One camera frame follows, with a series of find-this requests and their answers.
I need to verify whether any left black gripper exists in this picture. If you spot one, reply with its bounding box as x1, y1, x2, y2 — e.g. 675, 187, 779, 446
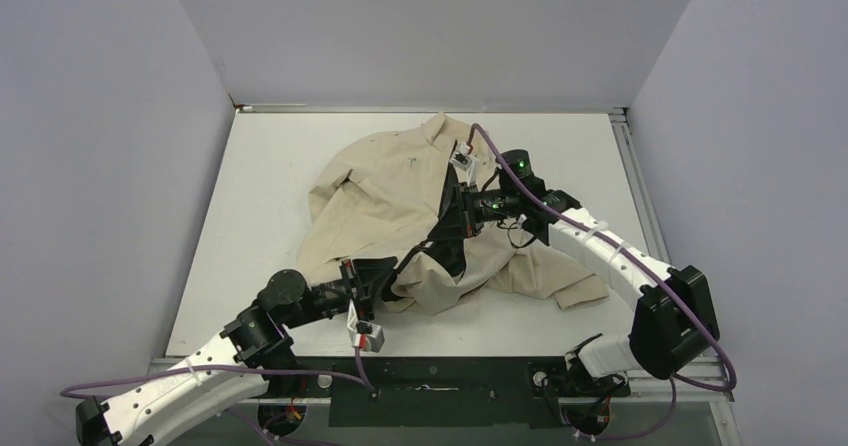
283, 256, 397, 329

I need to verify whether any beige zip jacket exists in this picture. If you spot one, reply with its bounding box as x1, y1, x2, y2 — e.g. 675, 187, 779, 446
296, 113, 609, 315

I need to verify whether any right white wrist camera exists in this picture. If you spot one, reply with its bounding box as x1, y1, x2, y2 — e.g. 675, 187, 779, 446
450, 142, 479, 186

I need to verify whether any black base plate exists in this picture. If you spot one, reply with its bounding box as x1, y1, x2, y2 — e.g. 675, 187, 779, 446
256, 356, 631, 436

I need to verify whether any aluminium frame rail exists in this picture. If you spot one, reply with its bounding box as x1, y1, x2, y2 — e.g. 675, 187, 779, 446
609, 108, 738, 394

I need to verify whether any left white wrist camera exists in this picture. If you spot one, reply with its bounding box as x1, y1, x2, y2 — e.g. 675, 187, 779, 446
346, 301, 385, 353

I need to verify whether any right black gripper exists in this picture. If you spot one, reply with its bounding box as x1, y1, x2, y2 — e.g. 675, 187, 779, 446
431, 180, 521, 240

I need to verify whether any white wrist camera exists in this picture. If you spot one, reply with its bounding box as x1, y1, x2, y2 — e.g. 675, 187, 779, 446
450, 142, 479, 186
346, 301, 385, 353

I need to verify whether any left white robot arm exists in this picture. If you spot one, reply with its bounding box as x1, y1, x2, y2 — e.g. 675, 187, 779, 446
61, 257, 398, 445

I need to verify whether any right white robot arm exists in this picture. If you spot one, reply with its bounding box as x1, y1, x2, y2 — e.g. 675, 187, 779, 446
429, 144, 719, 394

